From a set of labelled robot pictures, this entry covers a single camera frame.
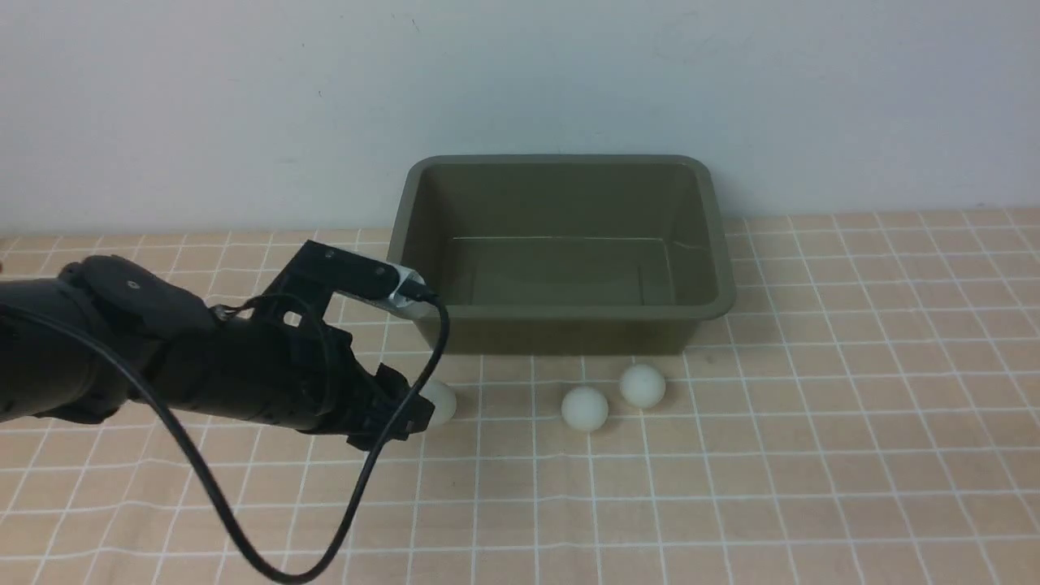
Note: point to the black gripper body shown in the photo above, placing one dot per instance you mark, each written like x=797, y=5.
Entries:
x=264, y=372

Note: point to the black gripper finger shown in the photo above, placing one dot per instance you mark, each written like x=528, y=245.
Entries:
x=389, y=387
x=398, y=422

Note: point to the white ping-pong ball with logo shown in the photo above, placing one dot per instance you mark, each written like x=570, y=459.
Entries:
x=444, y=400

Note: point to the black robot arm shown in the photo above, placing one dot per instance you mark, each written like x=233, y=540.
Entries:
x=113, y=301

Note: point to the olive green plastic bin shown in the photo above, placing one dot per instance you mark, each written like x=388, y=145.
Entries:
x=567, y=254

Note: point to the beige grid tablecloth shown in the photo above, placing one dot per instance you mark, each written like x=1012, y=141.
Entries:
x=866, y=414

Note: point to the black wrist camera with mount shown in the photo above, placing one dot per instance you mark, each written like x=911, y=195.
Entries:
x=318, y=271

